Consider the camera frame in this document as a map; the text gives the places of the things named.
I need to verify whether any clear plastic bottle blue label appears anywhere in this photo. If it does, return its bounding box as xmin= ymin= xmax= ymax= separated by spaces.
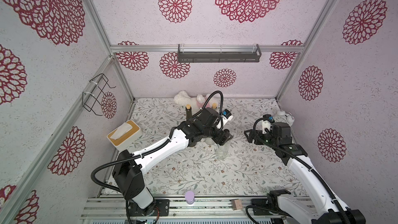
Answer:
xmin=215 ymin=142 xmax=230 ymax=160

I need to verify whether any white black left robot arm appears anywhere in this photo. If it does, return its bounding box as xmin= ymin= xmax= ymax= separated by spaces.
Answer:
xmin=112 ymin=107 xmax=233 ymax=210

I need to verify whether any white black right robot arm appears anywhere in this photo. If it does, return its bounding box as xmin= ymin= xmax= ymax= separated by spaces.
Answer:
xmin=244 ymin=118 xmax=366 ymax=224

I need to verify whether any dark green wine bottle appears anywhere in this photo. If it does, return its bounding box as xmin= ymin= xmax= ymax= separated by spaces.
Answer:
xmin=185 ymin=104 xmax=197 ymax=147

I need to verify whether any white alarm clock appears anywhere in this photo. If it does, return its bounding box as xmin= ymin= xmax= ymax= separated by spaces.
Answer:
xmin=273 ymin=110 xmax=294 ymax=127

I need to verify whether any white plush toy pink scarf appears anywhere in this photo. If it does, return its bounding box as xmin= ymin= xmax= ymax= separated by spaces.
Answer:
xmin=174 ymin=91 xmax=221 ymax=114

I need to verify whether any purple small cup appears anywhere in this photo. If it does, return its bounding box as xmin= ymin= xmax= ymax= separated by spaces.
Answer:
xmin=184 ymin=190 xmax=195 ymax=205

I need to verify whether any small wooden block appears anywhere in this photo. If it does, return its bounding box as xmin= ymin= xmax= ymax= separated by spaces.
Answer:
xmin=231 ymin=199 xmax=243 ymax=211

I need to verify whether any white tissue sheet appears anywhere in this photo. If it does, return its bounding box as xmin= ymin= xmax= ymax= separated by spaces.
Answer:
xmin=110 ymin=122 xmax=132 ymax=140

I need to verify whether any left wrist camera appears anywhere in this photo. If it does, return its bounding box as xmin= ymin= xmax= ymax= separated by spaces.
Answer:
xmin=217 ymin=109 xmax=233 ymax=129

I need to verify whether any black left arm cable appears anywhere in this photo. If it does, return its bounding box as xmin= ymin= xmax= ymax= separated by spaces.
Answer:
xmin=91 ymin=91 xmax=224 ymax=194

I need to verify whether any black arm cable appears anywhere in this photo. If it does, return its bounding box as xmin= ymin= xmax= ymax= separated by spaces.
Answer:
xmin=91 ymin=91 xmax=224 ymax=194
xmin=251 ymin=117 xmax=352 ymax=224

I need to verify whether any black wall shelf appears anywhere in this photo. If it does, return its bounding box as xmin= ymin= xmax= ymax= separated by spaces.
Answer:
xmin=177 ymin=45 xmax=262 ymax=63

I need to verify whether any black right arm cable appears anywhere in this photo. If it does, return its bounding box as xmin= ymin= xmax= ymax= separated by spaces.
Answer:
xmin=251 ymin=117 xmax=352 ymax=224

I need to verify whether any black wire wall rack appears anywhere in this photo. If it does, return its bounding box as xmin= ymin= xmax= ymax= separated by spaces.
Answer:
xmin=81 ymin=73 xmax=116 ymax=116

